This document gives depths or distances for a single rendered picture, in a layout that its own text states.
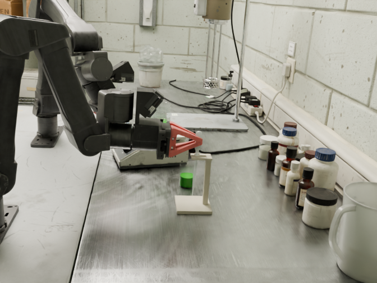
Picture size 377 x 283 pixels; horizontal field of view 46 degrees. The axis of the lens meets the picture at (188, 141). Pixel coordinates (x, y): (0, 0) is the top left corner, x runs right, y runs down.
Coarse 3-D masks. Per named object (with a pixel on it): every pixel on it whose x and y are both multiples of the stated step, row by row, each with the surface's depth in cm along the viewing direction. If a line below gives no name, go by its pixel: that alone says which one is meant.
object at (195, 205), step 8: (200, 160) 97; (208, 160) 97; (208, 168) 99; (208, 176) 100; (208, 184) 100; (208, 192) 101; (176, 200) 103; (184, 200) 103; (192, 200) 103; (200, 200) 104; (208, 200) 104; (176, 208) 100; (184, 208) 99; (192, 208) 99; (200, 208) 100; (208, 208) 100
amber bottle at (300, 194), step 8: (304, 168) 103; (312, 168) 103; (304, 176) 103; (312, 176) 103; (304, 184) 103; (312, 184) 103; (296, 192) 105; (304, 192) 103; (296, 200) 105; (304, 200) 103
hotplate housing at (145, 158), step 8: (112, 152) 129; (136, 152) 120; (144, 152) 121; (152, 152) 121; (184, 152) 125; (120, 160) 120; (128, 160) 120; (136, 160) 121; (144, 160) 121; (152, 160) 122; (160, 160) 123; (168, 160) 124; (176, 160) 125; (184, 160) 125; (120, 168) 120
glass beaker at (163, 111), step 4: (160, 104) 127; (164, 104) 127; (168, 104) 126; (160, 108) 122; (164, 108) 122; (168, 108) 123; (156, 112) 122; (160, 112) 122; (164, 112) 122; (168, 112) 123; (152, 116) 123; (156, 116) 123; (160, 116) 122; (164, 116) 123; (168, 116) 124; (164, 120) 123; (168, 120) 124
